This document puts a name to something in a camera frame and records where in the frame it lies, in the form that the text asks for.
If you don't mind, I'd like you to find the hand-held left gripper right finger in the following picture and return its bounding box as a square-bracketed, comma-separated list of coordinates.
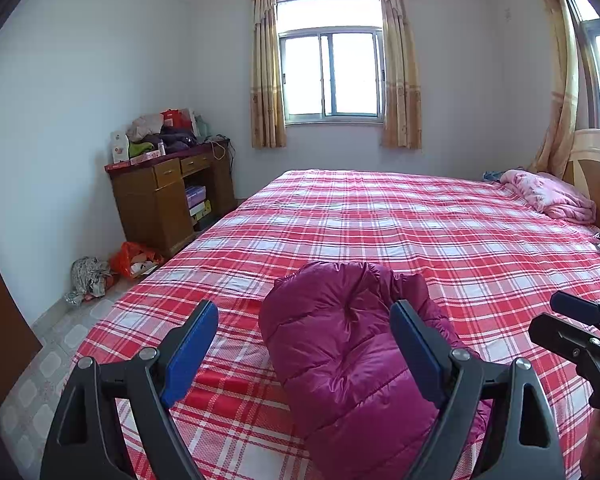
[387, 299, 566, 480]

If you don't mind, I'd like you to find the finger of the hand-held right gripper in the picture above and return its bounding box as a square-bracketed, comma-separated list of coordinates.
[550, 290, 600, 331]
[528, 313, 600, 376]

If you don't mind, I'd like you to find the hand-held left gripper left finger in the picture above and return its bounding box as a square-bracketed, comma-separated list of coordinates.
[40, 299, 220, 480]

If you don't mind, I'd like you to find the purple puffer jacket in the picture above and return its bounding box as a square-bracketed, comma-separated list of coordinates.
[258, 260, 493, 480]

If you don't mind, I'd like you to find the pile of clothes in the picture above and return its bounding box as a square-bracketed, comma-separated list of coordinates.
[126, 112, 198, 153]

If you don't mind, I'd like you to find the red plastic bag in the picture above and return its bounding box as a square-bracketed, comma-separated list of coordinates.
[111, 241, 165, 279]

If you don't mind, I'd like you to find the pink folded quilt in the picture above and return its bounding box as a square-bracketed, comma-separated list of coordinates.
[500, 169, 597, 225]

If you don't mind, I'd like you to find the grey crumpled bag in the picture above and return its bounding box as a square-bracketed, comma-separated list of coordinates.
[64, 256, 113, 306]

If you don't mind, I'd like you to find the wooden headboard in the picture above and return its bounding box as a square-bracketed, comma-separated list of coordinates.
[562, 128, 600, 231]

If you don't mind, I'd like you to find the bed with red plaid sheet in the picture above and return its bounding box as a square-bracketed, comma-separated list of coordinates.
[70, 169, 600, 480]

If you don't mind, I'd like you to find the brown wooden desk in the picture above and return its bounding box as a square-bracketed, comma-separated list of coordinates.
[105, 141, 237, 260]

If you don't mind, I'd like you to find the brown wooden door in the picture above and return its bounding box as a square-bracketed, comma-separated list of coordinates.
[0, 220, 43, 418]

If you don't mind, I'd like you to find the yellow floral curtain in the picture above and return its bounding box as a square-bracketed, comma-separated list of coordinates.
[527, 0, 581, 178]
[377, 0, 423, 150]
[250, 0, 287, 149]

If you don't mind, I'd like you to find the white printed box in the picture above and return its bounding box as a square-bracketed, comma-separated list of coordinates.
[110, 130, 130, 163]

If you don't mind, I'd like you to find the red gift bag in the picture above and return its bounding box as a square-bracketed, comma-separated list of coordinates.
[160, 108, 193, 131]

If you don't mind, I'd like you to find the small sliding window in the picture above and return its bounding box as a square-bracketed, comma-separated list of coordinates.
[275, 0, 385, 127]

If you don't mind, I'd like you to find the white cable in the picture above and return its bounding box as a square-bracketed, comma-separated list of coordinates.
[210, 135, 233, 163]

